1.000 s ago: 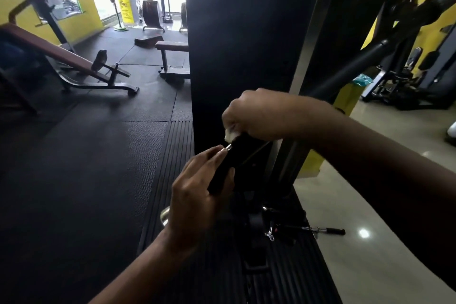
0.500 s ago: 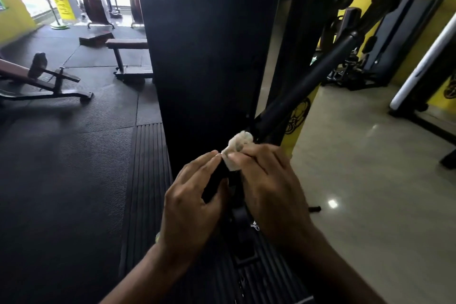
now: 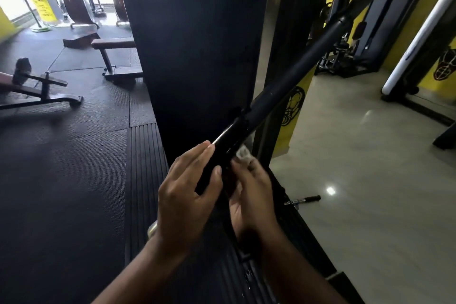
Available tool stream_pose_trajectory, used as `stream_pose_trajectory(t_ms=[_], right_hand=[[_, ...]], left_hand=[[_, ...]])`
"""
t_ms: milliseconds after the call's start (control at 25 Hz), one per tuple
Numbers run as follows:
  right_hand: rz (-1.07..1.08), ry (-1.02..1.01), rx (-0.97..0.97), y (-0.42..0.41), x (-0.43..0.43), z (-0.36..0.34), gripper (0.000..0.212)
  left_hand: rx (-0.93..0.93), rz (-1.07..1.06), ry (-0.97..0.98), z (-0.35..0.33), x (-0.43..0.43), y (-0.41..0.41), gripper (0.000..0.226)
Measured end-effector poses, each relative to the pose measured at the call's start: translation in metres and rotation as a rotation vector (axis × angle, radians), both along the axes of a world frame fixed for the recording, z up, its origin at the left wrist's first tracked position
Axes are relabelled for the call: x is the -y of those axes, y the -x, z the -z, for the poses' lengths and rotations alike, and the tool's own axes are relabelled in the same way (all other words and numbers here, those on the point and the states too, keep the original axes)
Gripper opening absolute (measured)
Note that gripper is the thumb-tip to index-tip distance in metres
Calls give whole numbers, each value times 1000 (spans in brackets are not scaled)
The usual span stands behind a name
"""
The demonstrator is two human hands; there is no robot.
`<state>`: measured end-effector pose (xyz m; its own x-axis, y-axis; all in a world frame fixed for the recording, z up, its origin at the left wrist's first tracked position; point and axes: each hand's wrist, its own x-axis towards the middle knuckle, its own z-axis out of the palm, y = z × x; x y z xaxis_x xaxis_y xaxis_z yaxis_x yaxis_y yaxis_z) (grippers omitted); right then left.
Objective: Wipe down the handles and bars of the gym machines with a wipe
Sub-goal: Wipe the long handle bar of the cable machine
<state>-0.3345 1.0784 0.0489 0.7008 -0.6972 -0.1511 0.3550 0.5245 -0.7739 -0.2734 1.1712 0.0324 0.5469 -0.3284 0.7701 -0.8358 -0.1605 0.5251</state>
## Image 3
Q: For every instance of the person's left hand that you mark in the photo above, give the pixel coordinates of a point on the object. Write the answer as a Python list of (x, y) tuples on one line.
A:
[(181, 207)]

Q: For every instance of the person's right hand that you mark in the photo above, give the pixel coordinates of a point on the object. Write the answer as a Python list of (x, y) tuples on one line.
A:
[(256, 204)]

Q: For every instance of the white cleaning wipe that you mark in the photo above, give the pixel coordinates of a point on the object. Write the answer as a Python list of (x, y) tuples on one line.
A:
[(242, 153)]

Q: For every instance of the chrome black bar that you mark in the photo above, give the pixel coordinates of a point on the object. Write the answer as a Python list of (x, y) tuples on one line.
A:
[(285, 86)]

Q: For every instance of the person's right forearm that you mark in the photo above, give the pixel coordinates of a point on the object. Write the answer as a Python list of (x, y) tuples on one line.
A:
[(295, 271)]

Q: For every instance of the black tipped chrome pin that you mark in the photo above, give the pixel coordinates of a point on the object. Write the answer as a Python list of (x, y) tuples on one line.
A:
[(303, 200)]

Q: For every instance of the dark grey flat panel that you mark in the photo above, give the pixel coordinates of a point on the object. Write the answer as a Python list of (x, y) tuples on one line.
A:
[(342, 289)]

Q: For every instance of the black flat bench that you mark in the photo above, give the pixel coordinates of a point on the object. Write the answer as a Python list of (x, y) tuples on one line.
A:
[(114, 43)]

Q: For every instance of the brown aerobic step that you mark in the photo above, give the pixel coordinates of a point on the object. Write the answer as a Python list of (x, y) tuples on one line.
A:
[(80, 40)]

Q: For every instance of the black curved ab bench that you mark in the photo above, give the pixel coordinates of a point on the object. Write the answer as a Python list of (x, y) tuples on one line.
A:
[(121, 4), (76, 4)]

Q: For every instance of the dark shrouded seated machine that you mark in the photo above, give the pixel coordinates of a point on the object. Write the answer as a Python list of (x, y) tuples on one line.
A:
[(392, 11)]

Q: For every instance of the yellow standing banner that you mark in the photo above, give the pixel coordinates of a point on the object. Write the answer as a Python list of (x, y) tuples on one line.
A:
[(39, 1)]

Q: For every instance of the black weight machine frame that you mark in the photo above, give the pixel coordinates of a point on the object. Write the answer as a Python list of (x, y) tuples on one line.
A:
[(196, 47)]

